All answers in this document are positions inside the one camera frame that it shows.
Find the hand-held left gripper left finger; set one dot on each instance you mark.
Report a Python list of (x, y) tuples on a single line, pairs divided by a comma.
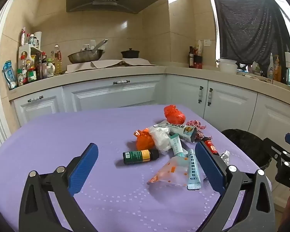
[(83, 168)]

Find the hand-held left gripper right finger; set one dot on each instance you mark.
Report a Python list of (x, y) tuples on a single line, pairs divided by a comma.
[(210, 168)]

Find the silver foil wrapper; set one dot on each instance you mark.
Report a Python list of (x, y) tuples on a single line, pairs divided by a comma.
[(225, 156)]

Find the small red black tube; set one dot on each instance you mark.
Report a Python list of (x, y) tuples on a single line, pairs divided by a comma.
[(211, 147)]

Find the trash bin with black bag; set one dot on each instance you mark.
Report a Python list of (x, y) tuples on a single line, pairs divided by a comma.
[(246, 147)]

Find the teal squeeze tube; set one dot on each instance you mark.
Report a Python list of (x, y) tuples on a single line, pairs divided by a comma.
[(177, 145)]

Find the clear orange-dotted packet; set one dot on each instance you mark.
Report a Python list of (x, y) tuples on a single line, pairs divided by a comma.
[(169, 172)]

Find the long grey powder sachet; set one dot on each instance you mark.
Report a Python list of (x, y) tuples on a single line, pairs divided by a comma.
[(178, 130)]

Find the brown bottle green label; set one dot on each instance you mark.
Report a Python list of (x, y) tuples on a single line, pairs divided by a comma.
[(137, 157)]

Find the clear white plastic bag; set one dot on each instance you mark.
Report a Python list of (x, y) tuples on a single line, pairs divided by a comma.
[(160, 138)]

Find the red plastic bag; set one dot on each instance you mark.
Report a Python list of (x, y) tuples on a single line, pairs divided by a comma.
[(174, 114)]

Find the orange plastic bag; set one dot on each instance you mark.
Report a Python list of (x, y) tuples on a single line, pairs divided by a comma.
[(143, 143)]

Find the white cabinet door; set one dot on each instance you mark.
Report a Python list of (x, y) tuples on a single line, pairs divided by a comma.
[(38, 111), (275, 118), (111, 96), (183, 94), (232, 106)]

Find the purple tablecloth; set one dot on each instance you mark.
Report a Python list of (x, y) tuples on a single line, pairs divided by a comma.
[(62, 137)]

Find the white spray bottle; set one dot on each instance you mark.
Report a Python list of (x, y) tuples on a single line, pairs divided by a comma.
[(270, 69)]

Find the green white package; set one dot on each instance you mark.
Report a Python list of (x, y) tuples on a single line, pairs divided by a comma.
[(255, 68)]

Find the white faucet water filter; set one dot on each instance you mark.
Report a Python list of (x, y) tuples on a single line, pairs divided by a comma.
[(288, 59)]

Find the white bucket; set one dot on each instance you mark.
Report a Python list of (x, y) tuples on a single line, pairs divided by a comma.
[(227, 65)]

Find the beige kitchen countertop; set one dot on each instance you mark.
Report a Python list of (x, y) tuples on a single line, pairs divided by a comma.
[(111, 74)]

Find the black storage container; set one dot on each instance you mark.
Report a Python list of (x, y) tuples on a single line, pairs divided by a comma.
[(198, 62)]

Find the cluster of condiment bottles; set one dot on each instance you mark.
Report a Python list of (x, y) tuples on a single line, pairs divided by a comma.
[(47, 65)]

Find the dark glass bottle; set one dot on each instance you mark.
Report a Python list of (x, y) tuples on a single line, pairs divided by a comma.
[(191, 59)]

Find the metal wok pan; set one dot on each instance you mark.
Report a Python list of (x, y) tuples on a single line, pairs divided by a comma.
[(84, 56)]

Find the dark curtain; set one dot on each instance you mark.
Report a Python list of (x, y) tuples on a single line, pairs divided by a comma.
[(251, 29)]

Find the blue white snack bag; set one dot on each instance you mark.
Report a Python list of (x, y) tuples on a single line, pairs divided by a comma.
[(9, 75)]

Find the black cooking pot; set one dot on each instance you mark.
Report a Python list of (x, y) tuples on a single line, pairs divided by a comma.
[(130, 54)]

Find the white spice rack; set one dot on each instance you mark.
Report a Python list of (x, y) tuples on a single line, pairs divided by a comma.
[(24, 50)]

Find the white paper roll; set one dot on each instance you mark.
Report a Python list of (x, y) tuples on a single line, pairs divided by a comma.
[(38, 38)]

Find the white door frame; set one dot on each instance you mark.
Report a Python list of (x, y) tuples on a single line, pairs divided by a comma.
[(0, 77)]

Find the white single wall socket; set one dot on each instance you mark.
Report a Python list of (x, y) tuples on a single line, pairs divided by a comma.
[(207, 43)]

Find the white window frame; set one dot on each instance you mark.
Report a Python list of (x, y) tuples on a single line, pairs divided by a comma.
[(214, 17)]

